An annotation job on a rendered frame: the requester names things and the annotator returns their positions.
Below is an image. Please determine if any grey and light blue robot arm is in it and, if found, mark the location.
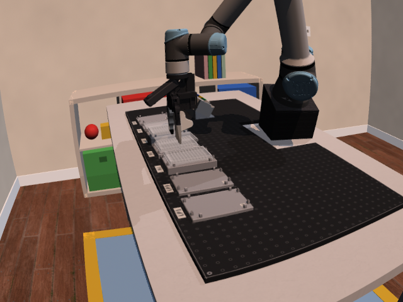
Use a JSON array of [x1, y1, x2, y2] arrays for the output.
[[144, 0, 319, 108]]

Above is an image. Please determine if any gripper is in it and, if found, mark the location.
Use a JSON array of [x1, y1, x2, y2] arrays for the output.
[[166, 72, 198, 144]]

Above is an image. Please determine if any white button panel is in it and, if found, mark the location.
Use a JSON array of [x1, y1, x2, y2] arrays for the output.
[[185, 94, 214, 120]]

